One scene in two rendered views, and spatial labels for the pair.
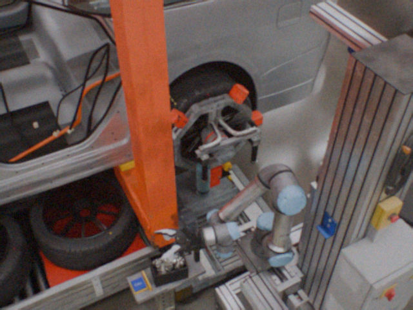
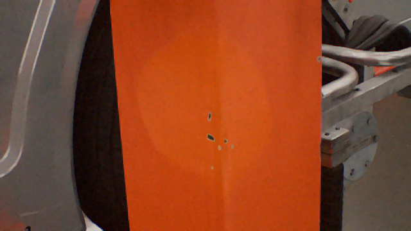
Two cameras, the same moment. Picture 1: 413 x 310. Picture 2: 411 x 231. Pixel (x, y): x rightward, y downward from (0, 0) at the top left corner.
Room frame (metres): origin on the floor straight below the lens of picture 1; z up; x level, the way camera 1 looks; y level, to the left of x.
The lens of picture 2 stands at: (0.95, 0.53, 1.42)
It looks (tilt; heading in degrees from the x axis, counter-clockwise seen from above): 21 degrees down; 342
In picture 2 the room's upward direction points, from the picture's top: 3 degrees counter-clockwise
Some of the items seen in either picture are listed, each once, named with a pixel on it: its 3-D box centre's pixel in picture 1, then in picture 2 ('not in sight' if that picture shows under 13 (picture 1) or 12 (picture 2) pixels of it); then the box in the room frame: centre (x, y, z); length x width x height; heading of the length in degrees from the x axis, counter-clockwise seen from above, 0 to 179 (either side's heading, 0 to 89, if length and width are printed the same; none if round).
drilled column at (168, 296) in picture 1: (164, 296); not in sight; (1.48, 0.25, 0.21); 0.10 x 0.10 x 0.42; 27
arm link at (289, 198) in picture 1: (282, 223); not in sight; (1.31, -0.34, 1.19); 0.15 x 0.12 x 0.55; 15
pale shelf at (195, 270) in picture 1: (166, 275); not in sight; (1.49, 0.23, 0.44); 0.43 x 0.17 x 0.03; 117
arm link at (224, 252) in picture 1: (223, 242); not in sight; (1.26, -0.08, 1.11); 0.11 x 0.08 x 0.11; 15
